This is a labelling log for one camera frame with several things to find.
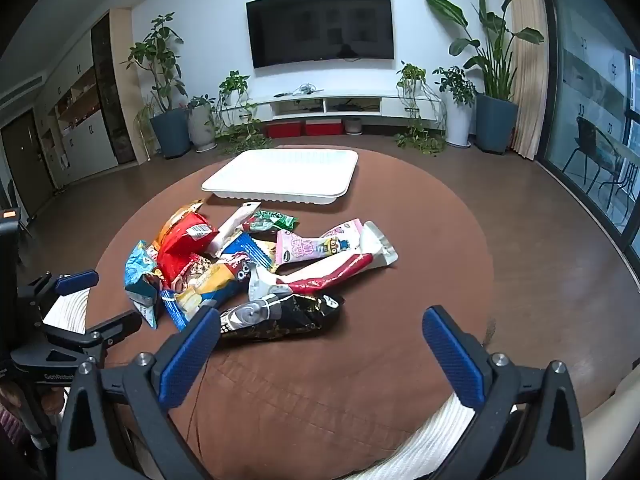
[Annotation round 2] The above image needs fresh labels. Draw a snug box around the white wall cupboard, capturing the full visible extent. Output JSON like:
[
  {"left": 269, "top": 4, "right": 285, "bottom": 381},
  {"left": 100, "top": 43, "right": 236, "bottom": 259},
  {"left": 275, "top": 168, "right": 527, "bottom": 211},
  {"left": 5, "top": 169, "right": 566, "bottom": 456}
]
[{"left": 37, "top": 30, "right": 121, "bottom": 186}]

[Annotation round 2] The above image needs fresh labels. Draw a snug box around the black balcony chair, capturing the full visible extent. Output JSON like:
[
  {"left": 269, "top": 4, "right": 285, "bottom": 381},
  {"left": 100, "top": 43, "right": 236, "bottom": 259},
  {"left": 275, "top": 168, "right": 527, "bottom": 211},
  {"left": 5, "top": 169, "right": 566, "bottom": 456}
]
[{"left": 562, "top": 116, "right": 608, "bottom": 196}]

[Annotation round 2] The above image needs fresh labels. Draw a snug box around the glass sliding door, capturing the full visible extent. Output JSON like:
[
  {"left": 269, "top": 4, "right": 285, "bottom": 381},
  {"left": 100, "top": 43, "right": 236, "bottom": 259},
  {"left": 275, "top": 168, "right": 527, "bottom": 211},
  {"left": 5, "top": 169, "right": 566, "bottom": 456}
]
[{"left": 540, "top": 0, "right": 640, "bottom": 261}]

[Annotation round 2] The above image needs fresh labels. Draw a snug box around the trailing green vine plant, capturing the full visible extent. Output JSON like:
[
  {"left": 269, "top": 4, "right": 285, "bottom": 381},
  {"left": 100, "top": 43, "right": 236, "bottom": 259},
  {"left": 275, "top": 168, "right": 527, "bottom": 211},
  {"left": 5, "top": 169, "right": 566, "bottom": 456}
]
[{"left": 215, "top": 70, "right": 273, "bottom": 156}]

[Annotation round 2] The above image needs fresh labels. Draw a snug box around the person's left leg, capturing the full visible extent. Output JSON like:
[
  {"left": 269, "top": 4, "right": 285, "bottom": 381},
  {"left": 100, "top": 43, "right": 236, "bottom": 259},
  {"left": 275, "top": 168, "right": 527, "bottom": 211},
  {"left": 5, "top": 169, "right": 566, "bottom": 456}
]
[{"left": 42, "top": 290, "right": 88, "bottom": 336}]

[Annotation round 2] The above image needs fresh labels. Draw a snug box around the dark glass display cabinet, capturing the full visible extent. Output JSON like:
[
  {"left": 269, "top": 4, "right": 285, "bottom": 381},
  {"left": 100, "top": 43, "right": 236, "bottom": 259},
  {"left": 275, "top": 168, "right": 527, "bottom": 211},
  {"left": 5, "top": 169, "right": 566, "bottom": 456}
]
[{"left": 91, "top": 12, "right": 138, "bottom": 166}]

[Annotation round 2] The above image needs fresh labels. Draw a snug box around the beige curtain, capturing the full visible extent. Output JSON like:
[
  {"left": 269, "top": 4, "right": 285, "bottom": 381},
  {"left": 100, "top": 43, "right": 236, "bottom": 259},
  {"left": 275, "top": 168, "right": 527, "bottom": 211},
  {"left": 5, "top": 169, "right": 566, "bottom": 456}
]
[{"left": 505, "top": 0, "right": 551, "bottom": 161}]

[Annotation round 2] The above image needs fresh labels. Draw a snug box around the white plastic tray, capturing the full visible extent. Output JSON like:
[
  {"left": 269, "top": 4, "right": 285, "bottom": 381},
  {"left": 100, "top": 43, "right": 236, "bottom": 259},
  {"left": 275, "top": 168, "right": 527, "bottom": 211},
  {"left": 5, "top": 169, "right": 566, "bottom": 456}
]
[{"left": 201, "top": 148, "right": 360, "bottom": 206}]

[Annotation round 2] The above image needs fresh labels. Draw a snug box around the light blue snack packet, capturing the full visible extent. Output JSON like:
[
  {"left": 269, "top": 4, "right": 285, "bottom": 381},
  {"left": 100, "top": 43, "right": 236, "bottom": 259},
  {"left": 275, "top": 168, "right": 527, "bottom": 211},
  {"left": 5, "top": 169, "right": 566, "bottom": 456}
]
[{"left": 124, "top": 240, "right": 163, "bottom": 331}]

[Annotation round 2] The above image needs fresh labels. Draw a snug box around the red storage box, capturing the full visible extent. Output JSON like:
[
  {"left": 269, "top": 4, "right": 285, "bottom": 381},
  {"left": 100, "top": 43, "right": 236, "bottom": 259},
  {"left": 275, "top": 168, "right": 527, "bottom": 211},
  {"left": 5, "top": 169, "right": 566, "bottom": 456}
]
[
  {"left": 305, "top": 120, "right": 343, "bottom": 137},
  {"left": 266, "top": 121, "right": 302, "bottom": 139}
]

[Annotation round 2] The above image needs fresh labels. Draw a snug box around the cream sofa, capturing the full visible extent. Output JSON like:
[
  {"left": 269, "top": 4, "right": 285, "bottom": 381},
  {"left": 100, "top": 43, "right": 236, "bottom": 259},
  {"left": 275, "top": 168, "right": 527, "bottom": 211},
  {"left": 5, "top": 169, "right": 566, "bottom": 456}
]
[{"left": 582, "top": 375, "right": 640, "bottom": 456}]

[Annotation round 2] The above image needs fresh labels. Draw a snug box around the blue white snack packet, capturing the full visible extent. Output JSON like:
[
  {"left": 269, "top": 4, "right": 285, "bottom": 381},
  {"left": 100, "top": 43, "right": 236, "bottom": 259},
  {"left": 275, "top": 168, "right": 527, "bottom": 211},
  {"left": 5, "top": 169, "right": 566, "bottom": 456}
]
[{"left": 220, "top": 232, "right": 276, "bottom": 268}]

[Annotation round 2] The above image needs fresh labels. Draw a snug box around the person's right leg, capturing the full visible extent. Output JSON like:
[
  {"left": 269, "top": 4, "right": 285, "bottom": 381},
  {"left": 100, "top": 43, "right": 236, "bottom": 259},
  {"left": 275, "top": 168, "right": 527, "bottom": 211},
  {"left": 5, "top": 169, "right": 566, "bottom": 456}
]
[{"left": 360, "top": 390, "right": 481, "bottom": 480}]

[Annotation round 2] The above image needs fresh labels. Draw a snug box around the pink cartoon snack packet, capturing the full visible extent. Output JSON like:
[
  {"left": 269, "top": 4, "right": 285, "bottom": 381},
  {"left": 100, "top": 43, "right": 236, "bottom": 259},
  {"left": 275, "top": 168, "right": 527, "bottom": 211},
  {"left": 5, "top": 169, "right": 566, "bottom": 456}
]
[{"left": 272, "top": 217, "right": 363, "bottom": 266}]

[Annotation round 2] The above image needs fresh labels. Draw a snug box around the black wall television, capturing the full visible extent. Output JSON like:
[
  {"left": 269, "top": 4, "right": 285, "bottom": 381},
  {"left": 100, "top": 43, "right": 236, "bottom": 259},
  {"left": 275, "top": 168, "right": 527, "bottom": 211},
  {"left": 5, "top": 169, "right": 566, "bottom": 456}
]
[{"left": 246, "top": 0, "right": 394, "bottom": 69}]

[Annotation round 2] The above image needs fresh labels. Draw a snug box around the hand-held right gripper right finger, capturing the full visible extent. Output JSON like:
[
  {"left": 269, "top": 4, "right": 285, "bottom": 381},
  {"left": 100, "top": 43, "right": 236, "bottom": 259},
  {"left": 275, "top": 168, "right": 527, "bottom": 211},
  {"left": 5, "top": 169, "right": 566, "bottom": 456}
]
[{"left": 422, "top": 305, "right": 586, "bottom": 480}]

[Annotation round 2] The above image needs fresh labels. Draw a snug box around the green snack packet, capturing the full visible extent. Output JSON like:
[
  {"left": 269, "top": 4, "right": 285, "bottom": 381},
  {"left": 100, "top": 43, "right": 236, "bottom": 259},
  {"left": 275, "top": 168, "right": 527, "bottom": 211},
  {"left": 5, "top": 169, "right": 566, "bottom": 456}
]
[{"left": 245, "top": 210, "right": 299, "bottom": 235}]

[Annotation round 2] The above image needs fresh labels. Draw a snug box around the white television cabinet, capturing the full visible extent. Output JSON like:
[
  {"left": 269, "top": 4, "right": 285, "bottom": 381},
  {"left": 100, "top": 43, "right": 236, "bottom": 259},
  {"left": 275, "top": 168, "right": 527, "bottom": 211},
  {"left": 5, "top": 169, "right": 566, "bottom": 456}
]
[{"left": 248, "top": 89, "right": 443, "bottom": 122}]

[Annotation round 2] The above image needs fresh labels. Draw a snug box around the ceiling air vent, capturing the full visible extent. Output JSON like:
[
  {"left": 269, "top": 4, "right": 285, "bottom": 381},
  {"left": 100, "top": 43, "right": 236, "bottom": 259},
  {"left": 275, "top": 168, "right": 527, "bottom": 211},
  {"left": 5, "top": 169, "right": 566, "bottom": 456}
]
[{"left": 0, "top": 76, "right": 48, "bottom": 108}]

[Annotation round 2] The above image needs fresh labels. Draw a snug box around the plant in grey pot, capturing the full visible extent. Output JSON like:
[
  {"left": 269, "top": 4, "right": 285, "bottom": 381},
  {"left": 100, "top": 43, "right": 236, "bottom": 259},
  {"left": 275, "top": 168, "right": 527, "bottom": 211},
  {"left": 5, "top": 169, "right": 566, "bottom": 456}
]
[{"left": 186, "top": 95, "right": 217, "bottom": 152}]

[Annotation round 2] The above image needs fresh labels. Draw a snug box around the yellow blue chip bag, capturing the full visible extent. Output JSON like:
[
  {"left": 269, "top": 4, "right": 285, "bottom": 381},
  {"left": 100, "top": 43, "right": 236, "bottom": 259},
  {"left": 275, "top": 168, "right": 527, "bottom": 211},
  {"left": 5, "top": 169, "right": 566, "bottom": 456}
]
[{"left": 160, "top": 260, "right": 251, "bottom": 333}]

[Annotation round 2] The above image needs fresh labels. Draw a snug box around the tall plant in blue pot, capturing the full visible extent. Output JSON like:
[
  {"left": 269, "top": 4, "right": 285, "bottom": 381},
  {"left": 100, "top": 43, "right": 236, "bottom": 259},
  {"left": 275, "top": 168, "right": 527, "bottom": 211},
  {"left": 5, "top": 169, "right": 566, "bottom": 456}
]
[{"left": 424, "top": 0, "right": 545, "bottom": 155}]

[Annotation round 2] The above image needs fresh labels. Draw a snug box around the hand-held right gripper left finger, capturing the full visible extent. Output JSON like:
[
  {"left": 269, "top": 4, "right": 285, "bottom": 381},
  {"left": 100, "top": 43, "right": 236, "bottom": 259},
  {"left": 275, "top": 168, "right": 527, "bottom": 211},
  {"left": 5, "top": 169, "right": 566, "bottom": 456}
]
[{"left": 55, "top": 305, "right": 221, "bottom": 480}]

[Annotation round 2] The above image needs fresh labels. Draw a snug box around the red snack bag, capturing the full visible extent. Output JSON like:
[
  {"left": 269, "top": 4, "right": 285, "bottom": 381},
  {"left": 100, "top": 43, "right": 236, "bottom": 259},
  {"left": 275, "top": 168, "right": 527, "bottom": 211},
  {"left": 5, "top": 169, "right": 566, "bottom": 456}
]
[{"left": 157, "top": 212, "right": 221, "bottom": 291}]

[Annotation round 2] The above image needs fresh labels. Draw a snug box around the plant in tall white pot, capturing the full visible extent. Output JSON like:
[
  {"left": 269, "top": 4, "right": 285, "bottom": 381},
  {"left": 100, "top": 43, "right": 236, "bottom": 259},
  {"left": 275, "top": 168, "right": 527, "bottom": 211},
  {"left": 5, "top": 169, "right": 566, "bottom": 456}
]
[{"left": 433, "top": 65, "right": 477, "bottom": 148}]

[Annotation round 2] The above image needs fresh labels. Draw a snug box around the trailing plant on cabinet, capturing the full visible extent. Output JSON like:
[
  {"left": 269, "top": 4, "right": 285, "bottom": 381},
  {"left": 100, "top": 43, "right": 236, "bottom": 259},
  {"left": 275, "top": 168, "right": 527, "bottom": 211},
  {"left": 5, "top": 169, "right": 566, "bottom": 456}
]
[{"left": 393, "top": 61, "right": 447, "bottom": 157}]

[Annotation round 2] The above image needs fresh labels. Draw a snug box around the black snack bag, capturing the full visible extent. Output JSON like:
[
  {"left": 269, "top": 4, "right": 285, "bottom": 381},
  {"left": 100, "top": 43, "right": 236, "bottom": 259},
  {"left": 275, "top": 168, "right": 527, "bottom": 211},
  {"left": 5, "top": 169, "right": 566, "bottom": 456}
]
[{"left": 217, "top": 292, "right": 343, "bottom": 342}]

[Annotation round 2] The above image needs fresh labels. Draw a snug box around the white red snack packet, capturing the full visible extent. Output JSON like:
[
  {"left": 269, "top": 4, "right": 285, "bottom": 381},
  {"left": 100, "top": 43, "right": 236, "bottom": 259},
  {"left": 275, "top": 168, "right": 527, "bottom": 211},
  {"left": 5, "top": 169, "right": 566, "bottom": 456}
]
[{"left": 248, "top": 221, "right": 399, "bottom": 306}]

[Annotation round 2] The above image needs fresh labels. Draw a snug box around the cream long snack packet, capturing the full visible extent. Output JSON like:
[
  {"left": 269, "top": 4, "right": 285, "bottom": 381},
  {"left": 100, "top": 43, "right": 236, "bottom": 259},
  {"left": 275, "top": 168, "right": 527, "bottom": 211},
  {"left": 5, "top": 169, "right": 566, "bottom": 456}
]
[{"left": 207, "top": 201, "right": 262, "bottom": 256}]

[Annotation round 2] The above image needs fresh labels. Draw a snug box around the tree plant in blue pot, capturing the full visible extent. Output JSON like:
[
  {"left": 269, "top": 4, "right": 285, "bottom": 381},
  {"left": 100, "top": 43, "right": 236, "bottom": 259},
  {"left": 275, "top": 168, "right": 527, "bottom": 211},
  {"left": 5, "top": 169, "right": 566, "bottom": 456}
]
[{"left": 121, "top": 12, "right": 192, "bottom": 158}]

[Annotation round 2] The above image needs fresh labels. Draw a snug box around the brown door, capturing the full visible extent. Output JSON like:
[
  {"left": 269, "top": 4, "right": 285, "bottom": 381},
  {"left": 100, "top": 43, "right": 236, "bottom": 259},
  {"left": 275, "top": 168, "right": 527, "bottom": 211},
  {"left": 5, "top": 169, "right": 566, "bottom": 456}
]
[{"left": 0, "top": 110, "right": 55, "bottom": 216}]

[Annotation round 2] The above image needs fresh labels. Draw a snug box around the person's leg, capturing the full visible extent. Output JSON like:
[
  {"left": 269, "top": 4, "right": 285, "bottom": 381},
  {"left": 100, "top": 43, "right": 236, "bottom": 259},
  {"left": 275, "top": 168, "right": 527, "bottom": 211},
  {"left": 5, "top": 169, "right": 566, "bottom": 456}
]
[
  {"left": 42, "top": 290, "right": 88, "bottom": 336},
  {"left": 360, "top": 390, "right": 481, "bottom": 480}
]

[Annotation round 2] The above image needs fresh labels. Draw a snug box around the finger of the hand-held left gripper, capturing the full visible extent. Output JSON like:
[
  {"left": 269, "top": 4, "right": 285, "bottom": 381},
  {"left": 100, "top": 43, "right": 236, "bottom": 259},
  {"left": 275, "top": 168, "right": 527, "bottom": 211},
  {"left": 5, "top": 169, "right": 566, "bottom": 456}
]
[
  {"left": 42, "top": 310, "right": 143, "bottom": 366},
  {"left": 19, "top": 270, "right": 100, "bottom": 312}
]

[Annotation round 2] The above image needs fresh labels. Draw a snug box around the orange snack packet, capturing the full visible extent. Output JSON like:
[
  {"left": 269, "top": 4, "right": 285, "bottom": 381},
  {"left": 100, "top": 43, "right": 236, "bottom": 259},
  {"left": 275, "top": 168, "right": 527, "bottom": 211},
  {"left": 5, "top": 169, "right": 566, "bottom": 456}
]
[{"left": 152, "top": 199, "right": 205, "bottom": 251}]

